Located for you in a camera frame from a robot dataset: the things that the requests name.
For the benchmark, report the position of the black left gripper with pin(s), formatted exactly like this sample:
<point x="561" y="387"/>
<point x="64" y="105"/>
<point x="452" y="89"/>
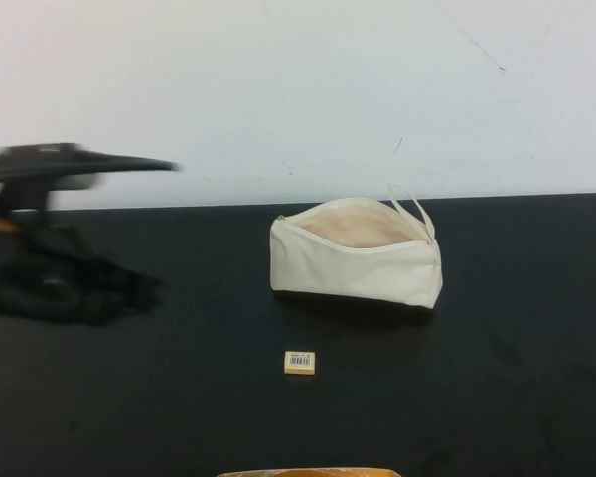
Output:
<point x="35" y="283"/>

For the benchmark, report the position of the small yellow eraser with barcode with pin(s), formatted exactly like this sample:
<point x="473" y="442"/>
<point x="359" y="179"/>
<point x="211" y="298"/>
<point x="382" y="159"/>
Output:
<point x="300" y="362"/>

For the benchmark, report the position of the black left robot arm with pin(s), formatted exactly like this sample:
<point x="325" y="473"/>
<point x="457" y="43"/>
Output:
<point x="17" y="199"/>

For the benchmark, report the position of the cream canvas pencil case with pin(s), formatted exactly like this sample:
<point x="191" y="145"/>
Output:
<point x="357" y="268"/>

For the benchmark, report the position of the yellow taped object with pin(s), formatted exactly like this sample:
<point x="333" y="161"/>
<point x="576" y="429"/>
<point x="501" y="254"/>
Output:
<point x="308" y="472"/>

